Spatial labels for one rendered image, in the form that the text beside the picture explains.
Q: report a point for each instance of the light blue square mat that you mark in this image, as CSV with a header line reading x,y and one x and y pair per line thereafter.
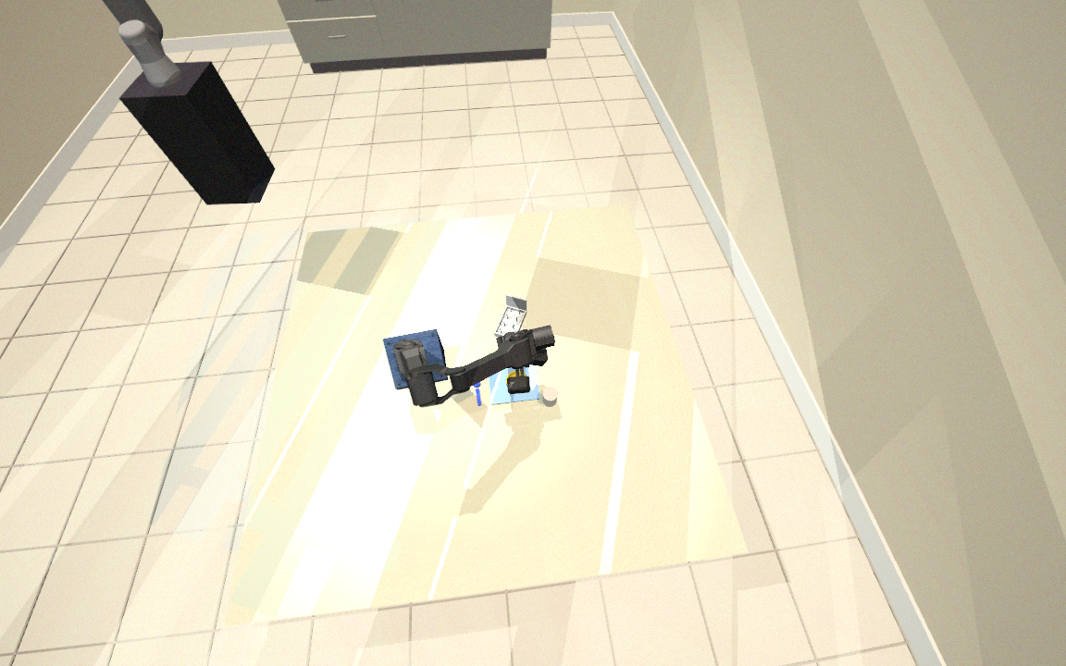
x,y
499,391

